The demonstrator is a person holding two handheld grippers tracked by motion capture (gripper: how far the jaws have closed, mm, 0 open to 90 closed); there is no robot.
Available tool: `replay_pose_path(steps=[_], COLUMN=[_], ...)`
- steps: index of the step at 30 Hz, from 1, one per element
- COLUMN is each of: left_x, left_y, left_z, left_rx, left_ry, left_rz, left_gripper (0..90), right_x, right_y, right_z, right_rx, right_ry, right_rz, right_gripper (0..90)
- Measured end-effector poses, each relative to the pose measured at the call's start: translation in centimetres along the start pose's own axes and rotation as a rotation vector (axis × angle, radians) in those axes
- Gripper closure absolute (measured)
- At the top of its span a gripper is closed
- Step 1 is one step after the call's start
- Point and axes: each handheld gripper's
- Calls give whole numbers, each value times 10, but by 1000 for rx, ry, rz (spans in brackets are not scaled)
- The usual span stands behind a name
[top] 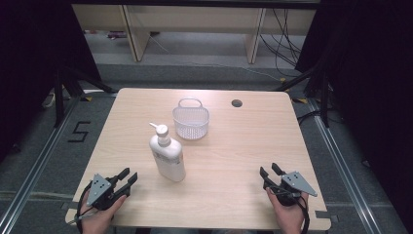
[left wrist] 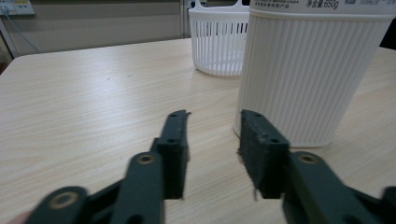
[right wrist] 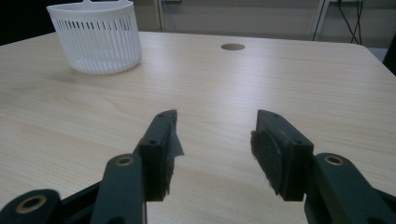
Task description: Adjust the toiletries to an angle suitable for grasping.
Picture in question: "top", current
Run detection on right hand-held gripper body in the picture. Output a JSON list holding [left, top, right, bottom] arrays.
[[264, 171, 319, 208]]

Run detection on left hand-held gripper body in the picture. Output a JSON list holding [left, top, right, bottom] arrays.
[[85, 173, 131, 212]]

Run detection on white pump bottle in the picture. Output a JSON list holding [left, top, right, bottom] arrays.
[[148, 122, 187, 183]]

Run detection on white plastic basket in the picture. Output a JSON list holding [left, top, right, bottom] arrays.
[[171, 97, 210, 141]]

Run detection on person's left hand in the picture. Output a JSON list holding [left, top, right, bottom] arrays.
[[77, 193, 128, 234]]

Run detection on person's right hand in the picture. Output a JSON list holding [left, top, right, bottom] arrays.
[[265, 187, 310, 234]]

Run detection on grey tape strip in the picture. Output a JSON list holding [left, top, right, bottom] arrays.
[[60, 201, 80, 211]]

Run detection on black metal stand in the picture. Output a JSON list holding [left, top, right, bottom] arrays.
[[53, 65, 117, 129], [275, 63, 333, 129]]

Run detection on black curtain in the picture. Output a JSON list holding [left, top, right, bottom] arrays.
[[294, 0, 413, 226], [0, 0, 102, 164]]

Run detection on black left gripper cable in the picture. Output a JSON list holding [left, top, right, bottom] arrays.
[[74, 180, 95, 234]]

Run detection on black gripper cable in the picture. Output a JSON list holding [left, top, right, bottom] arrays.
[[74, 180, 95, 234], [295, 194, 312, 234]]

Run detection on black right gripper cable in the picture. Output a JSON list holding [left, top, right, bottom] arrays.
[[295, 194, 312, 234]]

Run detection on metal floor rail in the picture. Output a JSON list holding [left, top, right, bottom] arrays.
[[307, 98, 382, 234], [0, 94, 83, 234]]

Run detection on black floor cable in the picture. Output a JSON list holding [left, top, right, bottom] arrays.
[[296, 109, 323, 127]]

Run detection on white coiled cord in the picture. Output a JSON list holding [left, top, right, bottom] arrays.
[[41, 92, 56, 109]]

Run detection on hanging black cables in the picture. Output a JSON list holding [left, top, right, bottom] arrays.
[[259, 8, 304, 78]]

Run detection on light wooden desk frame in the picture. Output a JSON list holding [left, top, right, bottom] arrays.
[[71, 3, 318, 64]]

